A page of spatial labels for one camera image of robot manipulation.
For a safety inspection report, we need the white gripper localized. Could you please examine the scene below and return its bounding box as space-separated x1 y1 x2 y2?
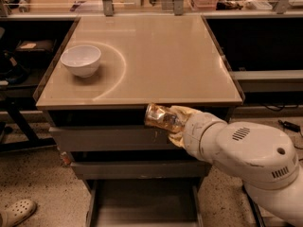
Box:
169 105 227 162

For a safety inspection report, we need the crushed orange soda can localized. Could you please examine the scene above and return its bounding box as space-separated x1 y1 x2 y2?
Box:
144 103 186 133

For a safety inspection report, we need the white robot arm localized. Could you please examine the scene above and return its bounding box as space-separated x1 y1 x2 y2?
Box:
170 106 303 227

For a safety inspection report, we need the grey middle drawer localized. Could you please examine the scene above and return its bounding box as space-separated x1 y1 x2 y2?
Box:
71 160 211 180

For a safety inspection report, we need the grey top drawer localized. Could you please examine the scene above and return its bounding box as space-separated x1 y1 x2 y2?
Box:
49 126 178 151

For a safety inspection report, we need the grey drawer cabinet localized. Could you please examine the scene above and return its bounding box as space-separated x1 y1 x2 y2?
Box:
32 13 246 227

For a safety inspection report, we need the grey open bottom drawer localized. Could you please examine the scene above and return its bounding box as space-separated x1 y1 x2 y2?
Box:
85 179 204 227

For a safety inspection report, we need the small red can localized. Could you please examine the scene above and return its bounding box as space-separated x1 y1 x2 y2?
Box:
60 152 71 166

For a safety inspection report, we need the black power adapter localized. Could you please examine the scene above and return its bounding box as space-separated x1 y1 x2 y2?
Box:
278 120 301 132

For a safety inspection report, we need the white ceramic bowl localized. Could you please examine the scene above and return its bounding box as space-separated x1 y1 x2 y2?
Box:
60 45 101 78

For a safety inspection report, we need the black metal table leg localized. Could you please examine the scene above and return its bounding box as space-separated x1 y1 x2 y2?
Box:
0 95 56 152

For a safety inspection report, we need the black case with label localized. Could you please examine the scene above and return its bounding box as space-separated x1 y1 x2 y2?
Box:
15 40 56 59

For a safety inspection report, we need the black bag on shelf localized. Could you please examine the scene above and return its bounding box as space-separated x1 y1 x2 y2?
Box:
0 50 30 85

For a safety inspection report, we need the white perforated clog shoe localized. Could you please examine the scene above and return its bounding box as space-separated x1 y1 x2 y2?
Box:
0 199 37 227

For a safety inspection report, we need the black metal floor frame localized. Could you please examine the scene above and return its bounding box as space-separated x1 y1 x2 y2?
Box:
242 183 294 227

